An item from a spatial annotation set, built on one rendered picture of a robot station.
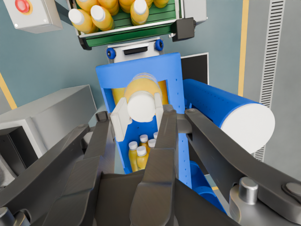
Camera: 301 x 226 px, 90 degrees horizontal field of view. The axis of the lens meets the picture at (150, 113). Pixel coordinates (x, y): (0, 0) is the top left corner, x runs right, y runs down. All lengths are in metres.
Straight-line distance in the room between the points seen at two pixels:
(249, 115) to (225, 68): 1.15
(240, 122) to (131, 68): 0.59
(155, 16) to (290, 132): 2.44
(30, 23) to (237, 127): 0.87
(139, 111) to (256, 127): 0.74
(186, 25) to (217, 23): 1.20
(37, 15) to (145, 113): 0.49
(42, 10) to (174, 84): 0.44
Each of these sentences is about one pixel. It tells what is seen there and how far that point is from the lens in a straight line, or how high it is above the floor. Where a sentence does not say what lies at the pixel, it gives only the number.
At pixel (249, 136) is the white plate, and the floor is 1.04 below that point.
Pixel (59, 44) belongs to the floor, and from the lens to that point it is 1.78.
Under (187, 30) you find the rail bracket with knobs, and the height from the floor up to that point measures 1.00.
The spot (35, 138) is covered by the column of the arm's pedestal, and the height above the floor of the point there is 0.99.
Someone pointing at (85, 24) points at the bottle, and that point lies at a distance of 0.62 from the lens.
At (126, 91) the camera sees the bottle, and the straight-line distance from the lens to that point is 0.24.
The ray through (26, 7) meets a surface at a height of 1.11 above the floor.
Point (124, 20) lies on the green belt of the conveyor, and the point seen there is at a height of 0.90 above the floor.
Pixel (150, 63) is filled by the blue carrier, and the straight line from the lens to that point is 0.41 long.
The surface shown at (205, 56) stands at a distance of 1.64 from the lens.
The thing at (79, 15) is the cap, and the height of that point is 1.08.
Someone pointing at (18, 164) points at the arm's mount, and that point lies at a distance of 0.84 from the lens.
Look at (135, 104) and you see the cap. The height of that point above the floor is 1.45.
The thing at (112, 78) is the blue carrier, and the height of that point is 1.21.
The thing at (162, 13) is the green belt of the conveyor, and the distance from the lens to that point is 0.77.
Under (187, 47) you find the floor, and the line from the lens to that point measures 1.73.
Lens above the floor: 1.64
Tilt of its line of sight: 69 degrees down
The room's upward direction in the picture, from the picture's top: 164 degrees clockwise
